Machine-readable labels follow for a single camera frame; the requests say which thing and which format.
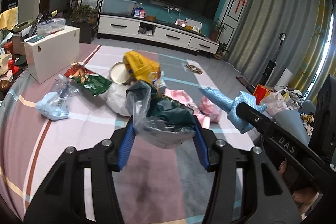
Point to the person's right hand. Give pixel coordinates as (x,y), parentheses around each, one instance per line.
(302,196)

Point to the tall potted plant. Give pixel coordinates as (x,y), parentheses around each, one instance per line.
(217,27)

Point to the leafy potted plants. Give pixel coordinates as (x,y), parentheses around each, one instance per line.
(82,12)

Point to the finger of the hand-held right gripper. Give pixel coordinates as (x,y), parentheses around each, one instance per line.
(262,124)

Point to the dark floor mat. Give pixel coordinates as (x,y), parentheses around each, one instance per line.
(244,81)

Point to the white box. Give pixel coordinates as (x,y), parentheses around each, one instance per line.
(52,56)

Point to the grey curtain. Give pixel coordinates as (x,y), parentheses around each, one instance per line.
(275,29)

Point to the light blue packet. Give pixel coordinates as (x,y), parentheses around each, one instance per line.
(50,111)

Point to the dark plant stand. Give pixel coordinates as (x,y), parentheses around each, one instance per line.
(86,32)

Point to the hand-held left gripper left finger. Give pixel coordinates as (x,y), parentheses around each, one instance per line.
(127,145)

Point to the red canister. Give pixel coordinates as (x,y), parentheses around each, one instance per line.
(8,48)

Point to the crumpled patterned cloth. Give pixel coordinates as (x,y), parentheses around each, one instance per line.
(292,96)

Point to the clear storage box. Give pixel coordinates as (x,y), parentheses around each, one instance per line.
(118,6)

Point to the green wafer packet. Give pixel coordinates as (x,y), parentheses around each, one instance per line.
(94,82)

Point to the grey sofa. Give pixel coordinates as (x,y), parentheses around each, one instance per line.
(288,121)

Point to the white plastic bag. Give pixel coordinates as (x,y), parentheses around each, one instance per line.
(116,101)

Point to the yellow patterned curtain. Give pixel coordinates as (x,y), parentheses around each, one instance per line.
(315,56)

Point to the small potted plant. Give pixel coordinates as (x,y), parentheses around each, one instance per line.
(221,49)

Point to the pile of small clothes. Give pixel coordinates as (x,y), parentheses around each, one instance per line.
(307,121)

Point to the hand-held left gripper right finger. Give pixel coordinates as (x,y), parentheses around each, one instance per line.
(200,145)

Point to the yellow cloth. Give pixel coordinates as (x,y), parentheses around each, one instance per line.
(9,18)

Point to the yellow snack bag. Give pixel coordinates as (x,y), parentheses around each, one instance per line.
(139,64)

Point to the clear labelled plastic bag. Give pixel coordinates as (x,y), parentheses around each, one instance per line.
(61,92)

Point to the white round lid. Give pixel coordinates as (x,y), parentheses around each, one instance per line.
(119,74)

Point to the dark green foil bag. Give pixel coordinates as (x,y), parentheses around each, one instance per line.
(170,111)

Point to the clear organiser box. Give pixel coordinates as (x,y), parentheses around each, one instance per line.
(51,26)

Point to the white pink shopping bag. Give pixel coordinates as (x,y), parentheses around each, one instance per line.
(274,104)

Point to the small blue white packet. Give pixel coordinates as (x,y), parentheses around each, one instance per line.
(158,80)

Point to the upright vacuum cleaner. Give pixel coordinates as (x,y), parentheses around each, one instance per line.
(271,67)

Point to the red paper bag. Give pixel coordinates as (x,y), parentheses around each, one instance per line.
(260,94)

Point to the white desk calendar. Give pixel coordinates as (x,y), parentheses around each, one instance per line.
(194,22)

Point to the white television cabinet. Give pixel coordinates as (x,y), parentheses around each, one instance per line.
(170,35)

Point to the pink plastic bag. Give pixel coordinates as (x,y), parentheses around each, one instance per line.
(207,109)

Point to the small picture frame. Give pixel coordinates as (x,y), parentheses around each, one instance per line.
(181,23)

